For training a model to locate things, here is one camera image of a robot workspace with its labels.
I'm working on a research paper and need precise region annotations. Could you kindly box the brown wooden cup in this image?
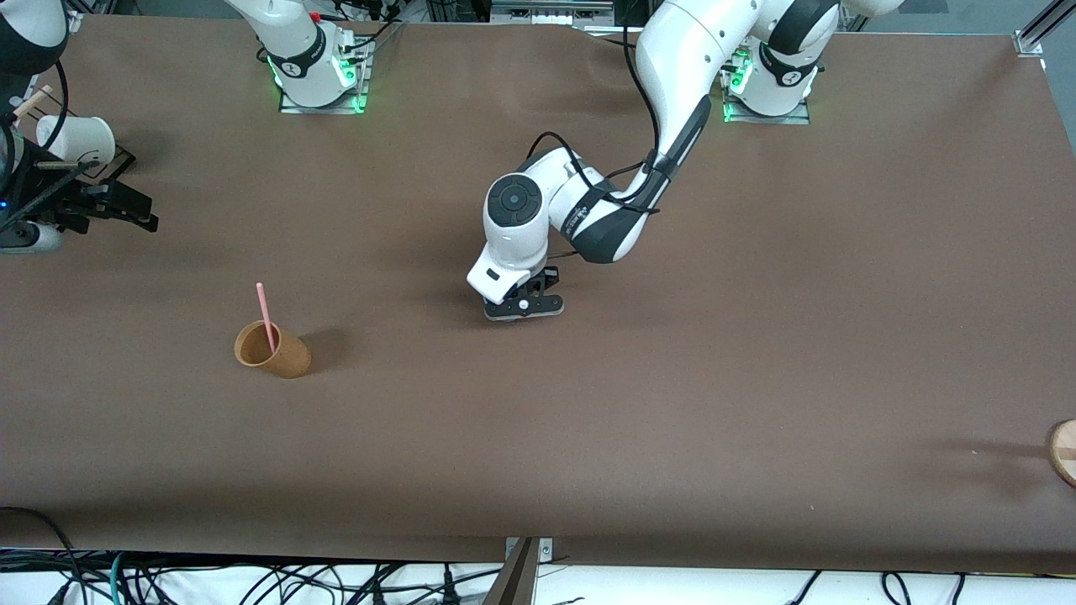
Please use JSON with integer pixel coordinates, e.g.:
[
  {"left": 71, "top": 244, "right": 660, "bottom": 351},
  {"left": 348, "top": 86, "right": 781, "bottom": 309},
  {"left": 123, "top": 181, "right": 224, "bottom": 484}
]
[{"left": 234, "top": 319, "right": 313, "bottom": 380}]

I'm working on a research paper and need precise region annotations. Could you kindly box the black wire rack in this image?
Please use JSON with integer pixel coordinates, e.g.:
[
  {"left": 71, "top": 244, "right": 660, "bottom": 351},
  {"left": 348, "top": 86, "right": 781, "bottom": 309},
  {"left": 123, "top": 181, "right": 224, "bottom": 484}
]
[{"left": 84, "top": 145, "right": 137, "bottom": 182}]

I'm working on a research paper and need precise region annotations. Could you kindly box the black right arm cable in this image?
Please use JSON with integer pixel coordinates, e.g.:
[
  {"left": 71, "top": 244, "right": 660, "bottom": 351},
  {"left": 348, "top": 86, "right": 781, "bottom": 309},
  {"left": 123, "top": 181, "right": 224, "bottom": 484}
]
[{"left": 0, "top": 59, "right": 102, "bottom": 232}]

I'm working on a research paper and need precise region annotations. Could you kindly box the white cup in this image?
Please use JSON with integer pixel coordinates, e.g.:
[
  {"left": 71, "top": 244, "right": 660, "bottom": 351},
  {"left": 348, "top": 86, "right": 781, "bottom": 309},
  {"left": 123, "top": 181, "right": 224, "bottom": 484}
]
[{"left": 35, "top": 115, "right": 116, "bottom": 165}]

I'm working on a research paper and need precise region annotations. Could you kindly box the round wooden disc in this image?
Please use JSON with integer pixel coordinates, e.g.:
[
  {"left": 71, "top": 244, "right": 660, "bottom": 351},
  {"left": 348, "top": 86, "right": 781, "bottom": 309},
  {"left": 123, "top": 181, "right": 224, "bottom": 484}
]
[{"left": 1047, "top": 418, "right": 1076, "bottom": 488}]

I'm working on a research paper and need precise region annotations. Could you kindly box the dark brown pole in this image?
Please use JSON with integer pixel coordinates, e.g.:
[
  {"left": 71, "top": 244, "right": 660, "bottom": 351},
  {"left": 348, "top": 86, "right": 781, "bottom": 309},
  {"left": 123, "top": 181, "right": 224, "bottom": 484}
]
[{"left": 481, "top": 538, "right": 539, "bottom": 605}]

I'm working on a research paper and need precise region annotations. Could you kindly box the aluminium frame profile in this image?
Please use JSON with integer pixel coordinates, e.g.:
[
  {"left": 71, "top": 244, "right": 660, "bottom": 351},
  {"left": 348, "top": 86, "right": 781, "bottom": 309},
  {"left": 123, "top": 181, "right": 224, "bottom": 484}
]
[{"left": 1013, "top": 0, "right": 1076, "bottom": 58}]

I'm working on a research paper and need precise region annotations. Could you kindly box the grey power strip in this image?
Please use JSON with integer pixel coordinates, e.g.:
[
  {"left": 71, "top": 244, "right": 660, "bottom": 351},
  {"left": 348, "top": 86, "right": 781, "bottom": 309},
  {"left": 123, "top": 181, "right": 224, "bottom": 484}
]
[{"left": 490, "top": 0, "right": 616, "bottom": 26}]

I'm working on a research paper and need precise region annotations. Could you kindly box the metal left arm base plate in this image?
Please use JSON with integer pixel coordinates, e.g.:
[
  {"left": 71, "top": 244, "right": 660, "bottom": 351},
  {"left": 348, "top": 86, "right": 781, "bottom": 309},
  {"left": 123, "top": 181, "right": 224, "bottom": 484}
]
[{"left": 721, "top": 44, "right": 813, "bottom": 126}]

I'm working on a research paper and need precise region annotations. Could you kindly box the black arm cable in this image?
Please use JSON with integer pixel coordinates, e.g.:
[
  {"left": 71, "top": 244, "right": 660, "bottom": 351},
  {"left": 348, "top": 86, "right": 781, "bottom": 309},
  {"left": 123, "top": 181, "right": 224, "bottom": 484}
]
[
  {"left": 521, "top": 25, "right": 703, "bottom": 257},
  {"left": 0, "top": 59, "right": 102, "bottom": 232}
]

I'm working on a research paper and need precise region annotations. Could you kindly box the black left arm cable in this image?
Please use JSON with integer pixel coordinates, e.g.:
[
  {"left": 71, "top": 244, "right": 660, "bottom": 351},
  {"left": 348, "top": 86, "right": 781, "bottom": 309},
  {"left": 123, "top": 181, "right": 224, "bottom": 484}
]
[{"left": 521, "top": 25, "right": 703, "bottom": 257}]

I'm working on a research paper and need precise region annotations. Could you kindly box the pink chopstick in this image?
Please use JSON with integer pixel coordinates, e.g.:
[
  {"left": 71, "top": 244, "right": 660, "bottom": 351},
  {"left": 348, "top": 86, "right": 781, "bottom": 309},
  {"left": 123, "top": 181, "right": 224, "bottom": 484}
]
[{"left": 256, "top": 282, "right": 278, "bottom": 352}]

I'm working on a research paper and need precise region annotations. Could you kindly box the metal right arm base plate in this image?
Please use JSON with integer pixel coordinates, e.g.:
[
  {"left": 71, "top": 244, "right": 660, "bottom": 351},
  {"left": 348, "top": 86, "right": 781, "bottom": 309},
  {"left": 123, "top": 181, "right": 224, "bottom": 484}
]
[{"left": 277, "top": 35, "right": 371, "bottom": 115}]

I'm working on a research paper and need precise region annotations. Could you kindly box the light wooden stick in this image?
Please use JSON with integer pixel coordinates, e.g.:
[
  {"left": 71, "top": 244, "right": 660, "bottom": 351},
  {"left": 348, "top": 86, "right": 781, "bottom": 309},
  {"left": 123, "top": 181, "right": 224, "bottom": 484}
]
[{"left": 12, "top": 84, "right": 53, "bottom": 118}]

